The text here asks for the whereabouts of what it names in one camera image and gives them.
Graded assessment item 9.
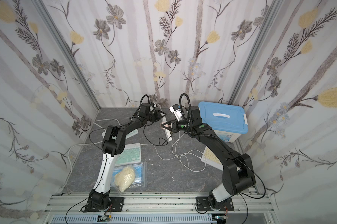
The black USB cable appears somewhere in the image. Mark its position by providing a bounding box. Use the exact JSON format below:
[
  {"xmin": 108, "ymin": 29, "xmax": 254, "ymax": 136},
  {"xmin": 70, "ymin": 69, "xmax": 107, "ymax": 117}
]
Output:
[{"xmin": 142, "ymin": 123, "xmax": 172, "ymax": 147}]

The white power strip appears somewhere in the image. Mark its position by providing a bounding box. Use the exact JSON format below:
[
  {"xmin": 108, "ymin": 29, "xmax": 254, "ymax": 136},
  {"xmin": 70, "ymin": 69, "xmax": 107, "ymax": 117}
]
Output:
[{"xmin": 156, "ymin": 103, "xmax": 172, "ymax": 142}]

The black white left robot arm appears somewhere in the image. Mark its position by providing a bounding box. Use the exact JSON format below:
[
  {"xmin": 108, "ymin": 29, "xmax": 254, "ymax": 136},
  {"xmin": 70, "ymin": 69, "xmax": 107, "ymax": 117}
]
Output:
[{"xmin": 82, "ymin": 103, "xmax": 166, "ymax": 212}]

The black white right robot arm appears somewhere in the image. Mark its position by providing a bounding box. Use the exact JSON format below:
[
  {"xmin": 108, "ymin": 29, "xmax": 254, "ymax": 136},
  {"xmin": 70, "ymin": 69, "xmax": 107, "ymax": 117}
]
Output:
[{"xmin": 162, "ymin": 104, "xmax": 256, "ymax": 210}]

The far green white keyboard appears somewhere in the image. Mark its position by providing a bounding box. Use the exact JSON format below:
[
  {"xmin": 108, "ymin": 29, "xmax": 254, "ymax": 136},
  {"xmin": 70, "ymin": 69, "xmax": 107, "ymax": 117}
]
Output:
[{"xmin": 102, "ymin": 130, "xmax": 139, "ymax": 139}]

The green white keyboard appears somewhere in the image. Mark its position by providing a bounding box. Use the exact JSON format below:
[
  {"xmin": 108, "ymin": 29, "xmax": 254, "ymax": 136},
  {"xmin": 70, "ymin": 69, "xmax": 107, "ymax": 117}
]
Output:
[
  {"xmin": 116, "ymin": 143, "xmax": 141, "ymax": 166},
  {"xmin": 102, "ymin": 130, "xmax": 139, "ymax": 139}
]

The near green white keyboard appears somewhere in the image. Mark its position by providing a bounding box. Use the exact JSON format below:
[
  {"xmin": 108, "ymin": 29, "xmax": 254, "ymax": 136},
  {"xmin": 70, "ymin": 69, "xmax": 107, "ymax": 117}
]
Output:
[{"xmin": 116, "ymin": 143, "xmax": 141, "ymax": 166}]

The blue lid storage box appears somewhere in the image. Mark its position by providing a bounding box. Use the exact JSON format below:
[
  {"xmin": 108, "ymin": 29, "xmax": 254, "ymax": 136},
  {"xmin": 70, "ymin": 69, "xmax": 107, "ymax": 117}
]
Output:
[{"xmin": 198, "ymin": 101, "xmax": 248, "ymax": 143}]

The bag of blue masks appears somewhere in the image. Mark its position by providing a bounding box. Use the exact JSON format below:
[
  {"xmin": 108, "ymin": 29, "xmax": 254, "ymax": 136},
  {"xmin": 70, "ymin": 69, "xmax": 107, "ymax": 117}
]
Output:
[{"xmin": 111, "ymin": 162, "xmax": 147, "ymax": 195}]

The cream cloth bundle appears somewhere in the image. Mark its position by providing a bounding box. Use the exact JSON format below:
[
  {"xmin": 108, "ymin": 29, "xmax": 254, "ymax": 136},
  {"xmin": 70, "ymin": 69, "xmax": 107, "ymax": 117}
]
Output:
[{"xmin": 114, "ymin": 166, "xmax": 136, "ymax": 192}]

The white USB cable near keyboard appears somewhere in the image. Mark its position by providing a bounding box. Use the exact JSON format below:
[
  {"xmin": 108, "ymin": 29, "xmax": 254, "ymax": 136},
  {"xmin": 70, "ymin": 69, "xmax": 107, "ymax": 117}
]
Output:
[{"xmin": 140, "ymin": 143, "xmax": 180, "ymax": 161}]

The white cable yellow keyboard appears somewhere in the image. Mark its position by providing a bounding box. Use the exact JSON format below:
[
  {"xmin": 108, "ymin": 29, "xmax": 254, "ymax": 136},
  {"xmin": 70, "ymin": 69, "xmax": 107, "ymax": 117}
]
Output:
[{"xmin": 171, "ymin": 131, "xmax": 207, "ymax": 173}]

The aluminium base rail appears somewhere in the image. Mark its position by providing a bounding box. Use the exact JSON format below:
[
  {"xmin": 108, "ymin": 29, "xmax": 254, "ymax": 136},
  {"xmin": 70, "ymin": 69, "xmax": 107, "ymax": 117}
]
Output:
[{"xmin": 40, "ymin": 190, "xmax": 279, "ymax": 224}]

